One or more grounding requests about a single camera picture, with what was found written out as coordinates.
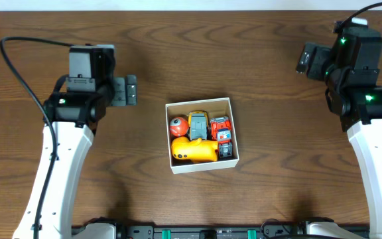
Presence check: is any left black cable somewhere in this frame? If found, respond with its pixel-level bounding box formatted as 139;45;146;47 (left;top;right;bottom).
0;36;76;239

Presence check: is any white cardboard box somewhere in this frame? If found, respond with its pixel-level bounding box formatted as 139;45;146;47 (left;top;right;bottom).
165;98;239;174

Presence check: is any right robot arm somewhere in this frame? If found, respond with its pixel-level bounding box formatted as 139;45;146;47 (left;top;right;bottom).
296;23;382;238

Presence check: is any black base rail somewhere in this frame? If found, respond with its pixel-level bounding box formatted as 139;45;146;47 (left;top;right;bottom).
71;217;371;239

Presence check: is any yellow grey toy dump truck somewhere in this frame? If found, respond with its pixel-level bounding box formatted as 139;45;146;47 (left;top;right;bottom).
188;111;208;140

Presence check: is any red toy fire truck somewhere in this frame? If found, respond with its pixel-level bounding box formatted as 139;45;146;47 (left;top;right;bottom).
210;116;233;158

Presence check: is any orange red toy ball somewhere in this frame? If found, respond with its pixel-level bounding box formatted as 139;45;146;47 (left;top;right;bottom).
169;117;189;137

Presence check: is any orange rubber toy animal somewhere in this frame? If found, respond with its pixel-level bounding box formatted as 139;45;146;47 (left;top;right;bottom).
170;136;218;163

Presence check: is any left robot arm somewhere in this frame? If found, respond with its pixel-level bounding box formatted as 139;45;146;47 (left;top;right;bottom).
13;44;137;238

